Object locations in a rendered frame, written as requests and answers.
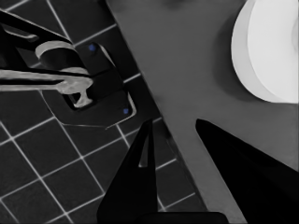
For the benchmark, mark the large thick white disc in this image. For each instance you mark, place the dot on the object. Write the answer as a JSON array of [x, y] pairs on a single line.
[[271, 46]]

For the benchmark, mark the dark robot body block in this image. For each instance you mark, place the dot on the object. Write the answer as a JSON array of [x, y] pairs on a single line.
[[99, 93]]

